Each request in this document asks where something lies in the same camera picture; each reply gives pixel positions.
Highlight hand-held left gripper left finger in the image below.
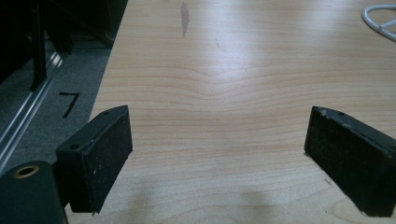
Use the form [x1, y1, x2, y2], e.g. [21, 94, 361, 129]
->
[55, 105, 134, 215]

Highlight black metal stand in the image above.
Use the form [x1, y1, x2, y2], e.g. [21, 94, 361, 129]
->
[29, 0, 48, 91]

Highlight white wire rack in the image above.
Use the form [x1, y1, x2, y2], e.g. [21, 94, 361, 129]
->
[361, 4, 396, 43]

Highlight silver metal rail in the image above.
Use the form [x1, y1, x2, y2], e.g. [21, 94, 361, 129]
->
[0, 50, 64, 172]

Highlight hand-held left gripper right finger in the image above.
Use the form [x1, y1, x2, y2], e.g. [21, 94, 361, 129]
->
[304, 105, 396, 218]

